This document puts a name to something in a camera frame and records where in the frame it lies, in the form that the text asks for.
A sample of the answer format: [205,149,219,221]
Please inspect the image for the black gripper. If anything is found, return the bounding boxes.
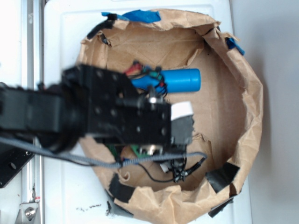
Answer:
[62,64,171,146]

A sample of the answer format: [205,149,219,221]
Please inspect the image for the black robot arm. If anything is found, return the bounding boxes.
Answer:
[0,64,171,153]

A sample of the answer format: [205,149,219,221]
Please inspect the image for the blue toy bottle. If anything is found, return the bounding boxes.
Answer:
[131,69,201,93]

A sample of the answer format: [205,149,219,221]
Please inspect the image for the blue masking tape piece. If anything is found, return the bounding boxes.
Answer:
[101,10,161,23]

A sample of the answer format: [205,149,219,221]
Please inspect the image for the brown paper bag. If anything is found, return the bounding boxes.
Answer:
[77,9,263,224]

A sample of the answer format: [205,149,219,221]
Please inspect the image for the grey braided cable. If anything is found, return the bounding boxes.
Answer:
[0,136,207,169]

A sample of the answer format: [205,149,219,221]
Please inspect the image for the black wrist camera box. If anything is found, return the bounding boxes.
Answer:
[171,101,194,145]

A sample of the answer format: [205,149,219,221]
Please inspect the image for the thin black cable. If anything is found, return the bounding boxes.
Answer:
[137,161,187,183]

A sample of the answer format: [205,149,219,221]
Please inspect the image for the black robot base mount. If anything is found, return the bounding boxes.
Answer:
[0,143,34,189]

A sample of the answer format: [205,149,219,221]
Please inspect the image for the aluminium extrusion rail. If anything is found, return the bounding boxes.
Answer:
[16,0,45,224]

